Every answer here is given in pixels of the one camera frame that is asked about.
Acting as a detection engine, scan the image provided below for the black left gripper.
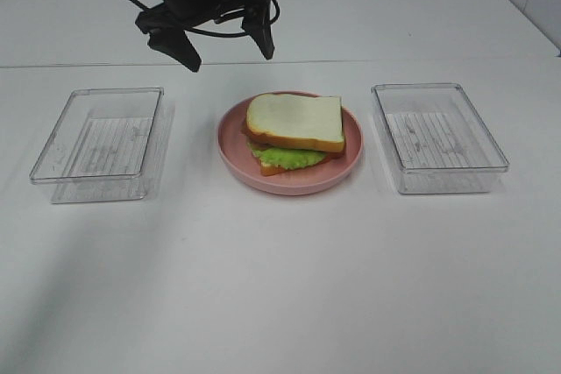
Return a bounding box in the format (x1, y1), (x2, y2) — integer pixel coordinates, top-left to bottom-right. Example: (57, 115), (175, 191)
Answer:
(136, 0), (275, 73)

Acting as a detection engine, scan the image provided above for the bacon strip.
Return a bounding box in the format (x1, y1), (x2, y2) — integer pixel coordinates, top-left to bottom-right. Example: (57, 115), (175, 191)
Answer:
(240, 119), (272, 150)

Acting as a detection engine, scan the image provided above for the bread slice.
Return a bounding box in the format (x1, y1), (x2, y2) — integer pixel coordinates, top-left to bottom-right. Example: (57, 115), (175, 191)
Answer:
(245, 93), (345, 153)
(257, 152), (344, 176)

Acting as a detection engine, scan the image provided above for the green lettuce leaf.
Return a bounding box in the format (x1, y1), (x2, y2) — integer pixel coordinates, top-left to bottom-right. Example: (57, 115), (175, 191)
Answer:
(246, 140), (328, 171)

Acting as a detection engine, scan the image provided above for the pink round plate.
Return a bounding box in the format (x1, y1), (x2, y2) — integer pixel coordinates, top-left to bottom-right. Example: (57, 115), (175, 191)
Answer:
(217, 98), (364, 196)

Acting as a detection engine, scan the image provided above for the left clear plastic container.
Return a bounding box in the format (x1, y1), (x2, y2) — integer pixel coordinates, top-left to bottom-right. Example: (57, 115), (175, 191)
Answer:
(29, 88), (173, 204)

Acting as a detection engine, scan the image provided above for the clear plastic container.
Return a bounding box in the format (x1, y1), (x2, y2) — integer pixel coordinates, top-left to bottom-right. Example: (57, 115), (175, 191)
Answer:
(29, 88), (173, 204)
(371, 82), (509, 194)

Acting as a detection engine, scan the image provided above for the right clear plastic container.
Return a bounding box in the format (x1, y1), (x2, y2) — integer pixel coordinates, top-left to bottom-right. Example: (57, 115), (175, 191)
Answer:
(371, 82), (509, 194)

